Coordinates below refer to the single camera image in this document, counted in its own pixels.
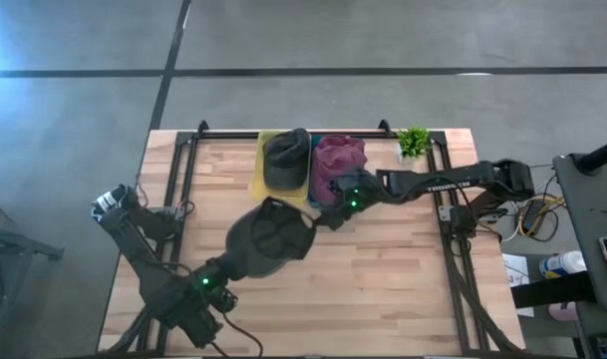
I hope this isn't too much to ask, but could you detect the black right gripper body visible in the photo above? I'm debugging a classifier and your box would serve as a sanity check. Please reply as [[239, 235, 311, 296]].
[[332, 169, 385, 221]]

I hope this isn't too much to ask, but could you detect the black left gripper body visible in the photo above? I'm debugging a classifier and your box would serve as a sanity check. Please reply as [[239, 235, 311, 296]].
[[197, 255, 245, 296]]

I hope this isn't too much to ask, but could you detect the dark grey baseball cap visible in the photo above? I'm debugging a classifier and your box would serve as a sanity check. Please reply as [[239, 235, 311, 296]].
[[224, 195, 318, 280], [261, 127, 313, 192]]

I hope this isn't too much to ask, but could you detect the blue plastic tray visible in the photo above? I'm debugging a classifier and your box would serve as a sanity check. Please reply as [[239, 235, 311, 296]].
[[306, 133, 373, 210]]

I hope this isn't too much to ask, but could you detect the small potted green plant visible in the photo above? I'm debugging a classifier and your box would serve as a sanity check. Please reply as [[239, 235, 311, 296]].
[[395, 125, 433, 167]]

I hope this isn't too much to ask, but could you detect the yellow plastic tray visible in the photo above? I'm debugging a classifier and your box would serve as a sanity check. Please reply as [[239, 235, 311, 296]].
[[251, 130, 315, 205]]

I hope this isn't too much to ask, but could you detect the white paper sheet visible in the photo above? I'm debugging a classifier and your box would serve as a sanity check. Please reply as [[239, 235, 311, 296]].
[[500, 252, 537, 319]]

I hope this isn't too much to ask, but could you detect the black power adapter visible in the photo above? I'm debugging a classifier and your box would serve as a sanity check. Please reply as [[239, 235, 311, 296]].
[[524, 198, 549, 233]]

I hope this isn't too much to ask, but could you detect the black metal stand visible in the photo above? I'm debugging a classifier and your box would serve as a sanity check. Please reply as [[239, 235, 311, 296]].
[[0, 197, 66, 359]]

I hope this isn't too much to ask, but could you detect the white blue wipes canister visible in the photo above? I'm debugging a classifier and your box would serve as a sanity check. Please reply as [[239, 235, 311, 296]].
[[537, 249, 588, 281]]

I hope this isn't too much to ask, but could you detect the pink container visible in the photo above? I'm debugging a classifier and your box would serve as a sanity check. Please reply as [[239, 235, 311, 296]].
[[547, 300, 579, 323]]

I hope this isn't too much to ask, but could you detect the black pole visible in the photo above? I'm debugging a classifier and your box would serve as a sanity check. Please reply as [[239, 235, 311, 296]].
[[570, 134, 607, 177]]

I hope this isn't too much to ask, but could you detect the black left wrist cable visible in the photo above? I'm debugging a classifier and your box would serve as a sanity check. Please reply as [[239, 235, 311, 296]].
[[220, 307, 265, 358]]

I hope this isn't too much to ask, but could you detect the black aluminium table frame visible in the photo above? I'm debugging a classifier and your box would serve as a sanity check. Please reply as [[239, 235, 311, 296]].
[[98, 118, 529, 358]]

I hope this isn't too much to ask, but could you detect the yellow cable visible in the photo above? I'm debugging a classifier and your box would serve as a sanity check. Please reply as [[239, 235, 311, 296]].
[[516, 194, 568, 238]]

